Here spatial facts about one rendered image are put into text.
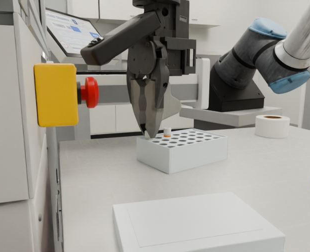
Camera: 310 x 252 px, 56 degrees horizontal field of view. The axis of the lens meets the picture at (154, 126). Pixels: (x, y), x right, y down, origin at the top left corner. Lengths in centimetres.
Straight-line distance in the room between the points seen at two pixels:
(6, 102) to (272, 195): 29
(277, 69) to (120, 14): 333
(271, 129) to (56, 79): 47
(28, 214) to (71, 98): 14
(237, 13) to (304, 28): 441
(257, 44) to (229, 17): 418
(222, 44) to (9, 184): 491
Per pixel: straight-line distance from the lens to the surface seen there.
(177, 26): 47
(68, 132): 161
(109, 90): 59
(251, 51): 104
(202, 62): 64
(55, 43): 138
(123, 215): 27
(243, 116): 100
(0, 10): 25
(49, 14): 155
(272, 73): 98
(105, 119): 371
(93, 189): 37
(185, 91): 64
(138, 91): 46
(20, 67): 24
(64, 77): 35
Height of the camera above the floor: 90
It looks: 11 degrees down
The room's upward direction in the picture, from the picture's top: straight up
